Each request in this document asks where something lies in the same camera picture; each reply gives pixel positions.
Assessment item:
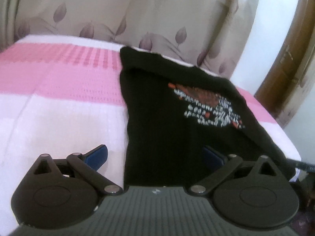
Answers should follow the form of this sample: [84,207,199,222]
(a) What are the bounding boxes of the black printed t-shirt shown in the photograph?
[120,47,295,186]

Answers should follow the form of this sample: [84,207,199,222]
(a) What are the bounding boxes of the pink white checkered bedspread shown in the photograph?
[1,36,299,235]

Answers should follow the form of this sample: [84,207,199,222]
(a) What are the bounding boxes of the brown wooden door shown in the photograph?
[255,0,314,128]

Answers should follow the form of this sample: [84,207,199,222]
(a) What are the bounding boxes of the beige leaf print curtain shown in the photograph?
[1,0,259,78]

